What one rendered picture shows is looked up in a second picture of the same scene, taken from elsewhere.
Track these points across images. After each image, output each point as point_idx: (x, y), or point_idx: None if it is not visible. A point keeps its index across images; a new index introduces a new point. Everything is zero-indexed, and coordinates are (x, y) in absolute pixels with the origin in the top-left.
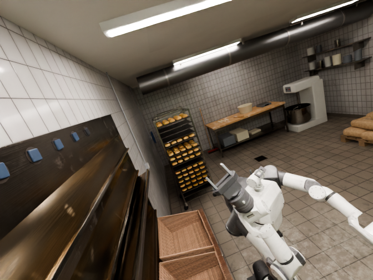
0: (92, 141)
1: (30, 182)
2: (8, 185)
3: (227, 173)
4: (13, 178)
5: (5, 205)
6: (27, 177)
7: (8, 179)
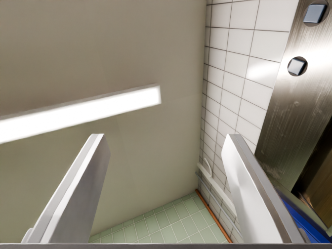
0: None
1: (331, 45)
2: (311, 68)
3: (57, 236)
4: (311, 59)
5: (321, 84)
6: (324, 44)
7: (307, 63)
